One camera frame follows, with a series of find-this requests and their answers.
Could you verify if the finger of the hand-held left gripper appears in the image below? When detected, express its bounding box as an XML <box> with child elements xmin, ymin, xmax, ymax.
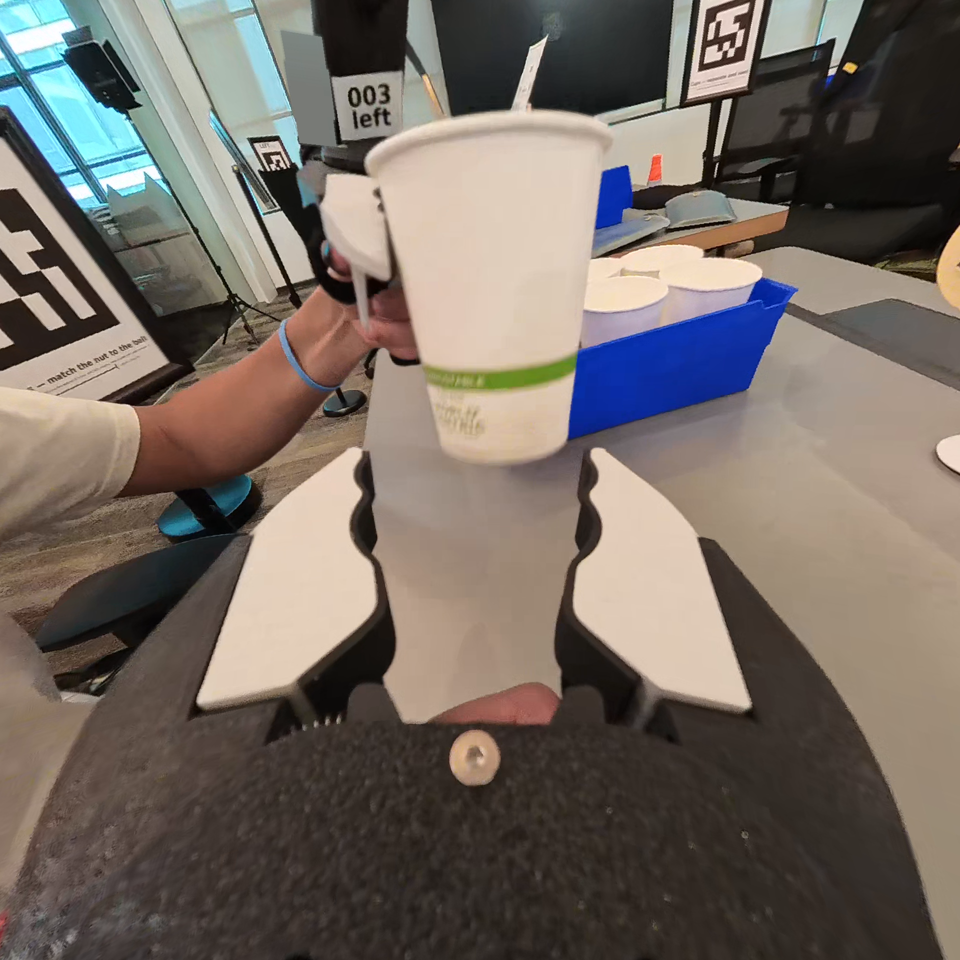
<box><xmin>321</xmin><ymin>172</ymin><xmax>395</xmax><ymax>333</ymax></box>

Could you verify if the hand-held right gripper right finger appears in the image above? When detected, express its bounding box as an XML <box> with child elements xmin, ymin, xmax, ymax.
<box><xmin>553</xmin><ymin>447</ymin><xmax>753</xmax><ymax>729</ymax></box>

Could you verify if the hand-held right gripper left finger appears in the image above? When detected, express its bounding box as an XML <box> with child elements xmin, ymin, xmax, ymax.
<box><xmin>196</xmin><ymin>447</ymin><xmax>396</xmax><ymax>726</ymax></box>

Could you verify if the blue plastic bin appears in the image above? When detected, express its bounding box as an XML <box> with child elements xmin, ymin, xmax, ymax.
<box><xmin>596</xmin><ymin>165</ymin><xmax>633</xmax><ymax>231</ymax></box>
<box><xmin>567</xmin><ymin>277</ymin><xmax>798</xmax><ymax>441</ymax></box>

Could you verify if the person's left forearm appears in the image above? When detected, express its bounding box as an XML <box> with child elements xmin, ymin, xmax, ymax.
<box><xmin>120</xmin><ymin>321</ymin><xmax>340</xmax><ymax>500</ymax></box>

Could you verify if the person's left hand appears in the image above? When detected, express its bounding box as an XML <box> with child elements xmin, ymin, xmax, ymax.
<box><xmin>289</xmin><ymin>249</ymin><xmax>415</xmax><ymax>391</ymax></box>

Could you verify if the person's right hand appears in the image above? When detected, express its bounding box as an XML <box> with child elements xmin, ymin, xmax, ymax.
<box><xmin>431</xmin><ymin>682</ymin><xmax>561</xmax><ymax>726</ymax></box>

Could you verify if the teal stool base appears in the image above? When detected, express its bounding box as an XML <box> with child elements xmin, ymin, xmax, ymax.
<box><xmin>157</xmin><ymin>474</ymin><xmax>264</xmax><ymax>543</ymax></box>

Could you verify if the blue wristband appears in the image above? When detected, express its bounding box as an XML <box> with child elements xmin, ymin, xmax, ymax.
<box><xmin>277</xmin><ymin>318</ymin><xmax>345</xmax><ymax>394</ymax></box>

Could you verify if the white paper strip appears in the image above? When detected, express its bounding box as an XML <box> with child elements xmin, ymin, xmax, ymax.
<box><xmin>513</xmin><ymin>33</ymin><xmax>551</xmax><ymax>112</ymax></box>

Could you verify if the cream shirt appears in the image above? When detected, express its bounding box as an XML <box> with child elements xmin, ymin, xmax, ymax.
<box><xmin>0</xmin><ymin>386</ymin><xmax>142</xmax><ymax>901</ymax></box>

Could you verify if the grey pouch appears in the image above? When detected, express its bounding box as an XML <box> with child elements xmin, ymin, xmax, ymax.
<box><xmin>663</xmin><ymin>189</ymin><xmax>736</xmax><ymax>230</ymax></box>
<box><xmin>592</xmin><ymin>210</ymin><xmax>670</xmax><ymax>258</ymax></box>

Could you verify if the large framed marker poster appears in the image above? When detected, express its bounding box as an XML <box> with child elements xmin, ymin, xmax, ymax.
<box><xmin>0</xmin><ymin>107</ymin><xmax>195</xmax><ymax>404</ymax></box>

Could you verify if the wood-edged table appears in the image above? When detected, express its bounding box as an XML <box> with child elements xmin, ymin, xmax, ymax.
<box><xmin>596</xmin><ymin>196</ymin><xmax>790</xmax><ymax>260</ymax></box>

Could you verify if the black wall screen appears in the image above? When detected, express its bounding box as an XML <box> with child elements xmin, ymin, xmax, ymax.
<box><xmin>431</xmin><ymin>0</ymin><xmax>674</xmax><ymax>120</ymax></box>

